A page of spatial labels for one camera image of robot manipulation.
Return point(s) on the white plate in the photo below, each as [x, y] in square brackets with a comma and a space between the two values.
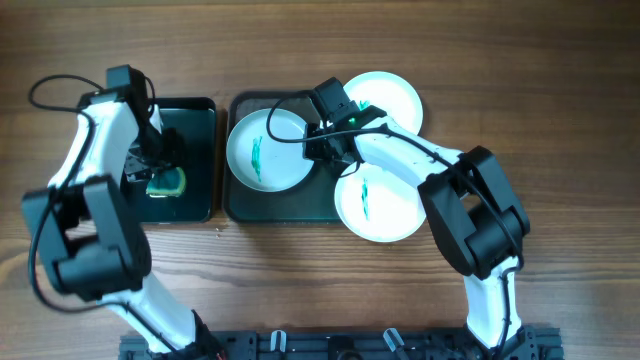
[391, 93]
[376, 204]
[261, 163]

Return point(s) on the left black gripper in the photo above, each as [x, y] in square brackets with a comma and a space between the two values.
[151, 163]

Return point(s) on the large dark serving tray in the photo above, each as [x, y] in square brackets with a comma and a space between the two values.
[311, 201]

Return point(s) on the yellow green sponge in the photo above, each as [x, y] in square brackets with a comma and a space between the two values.
[168, 183]

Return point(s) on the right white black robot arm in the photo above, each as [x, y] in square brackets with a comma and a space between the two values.
[477, 221]

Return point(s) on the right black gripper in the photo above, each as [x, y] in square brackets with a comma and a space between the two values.
[316, 148]

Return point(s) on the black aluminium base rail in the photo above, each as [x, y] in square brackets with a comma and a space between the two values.
[529, 343]

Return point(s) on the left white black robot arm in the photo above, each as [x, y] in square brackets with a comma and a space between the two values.
[89, 239]

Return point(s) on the small black water tray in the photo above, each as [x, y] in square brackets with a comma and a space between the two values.
[193, 119]

